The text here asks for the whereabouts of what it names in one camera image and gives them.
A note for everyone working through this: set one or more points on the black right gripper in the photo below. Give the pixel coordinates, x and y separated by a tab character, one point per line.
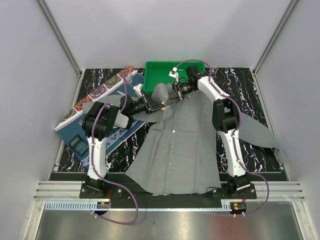
173	99

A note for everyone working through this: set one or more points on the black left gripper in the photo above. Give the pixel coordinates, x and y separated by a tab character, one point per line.
148	102

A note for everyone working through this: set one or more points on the gold leaf brooch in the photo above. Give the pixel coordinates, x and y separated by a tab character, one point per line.
163	106

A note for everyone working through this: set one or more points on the grey button shirt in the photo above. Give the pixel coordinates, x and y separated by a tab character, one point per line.
178	155

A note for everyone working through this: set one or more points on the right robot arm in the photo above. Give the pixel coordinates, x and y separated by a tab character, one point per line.
226	120

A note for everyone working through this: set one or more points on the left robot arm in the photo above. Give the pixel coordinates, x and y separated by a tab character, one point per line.
100	119

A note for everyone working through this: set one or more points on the clear small glass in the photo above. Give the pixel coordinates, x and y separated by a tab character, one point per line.
128	78

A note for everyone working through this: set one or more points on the colourful patterned table runner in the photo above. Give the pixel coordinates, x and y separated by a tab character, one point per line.
98	83

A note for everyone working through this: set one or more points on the blue patterned placemat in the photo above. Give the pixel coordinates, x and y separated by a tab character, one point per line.
121	144

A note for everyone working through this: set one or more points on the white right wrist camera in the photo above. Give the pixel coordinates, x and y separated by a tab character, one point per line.
174	74

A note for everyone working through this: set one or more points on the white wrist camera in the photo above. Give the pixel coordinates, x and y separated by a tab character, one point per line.
174	74
138	89

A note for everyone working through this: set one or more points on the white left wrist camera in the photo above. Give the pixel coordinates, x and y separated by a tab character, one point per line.
138	89

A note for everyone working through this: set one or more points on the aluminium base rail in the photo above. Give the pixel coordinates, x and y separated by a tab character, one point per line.
124	194

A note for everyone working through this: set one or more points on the left frame post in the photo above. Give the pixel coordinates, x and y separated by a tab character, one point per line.
59	36

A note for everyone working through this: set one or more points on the frame post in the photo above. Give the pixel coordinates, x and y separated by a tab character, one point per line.
59	36
276	34

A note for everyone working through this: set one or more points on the right frame post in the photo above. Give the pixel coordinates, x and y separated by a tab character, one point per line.
276	34

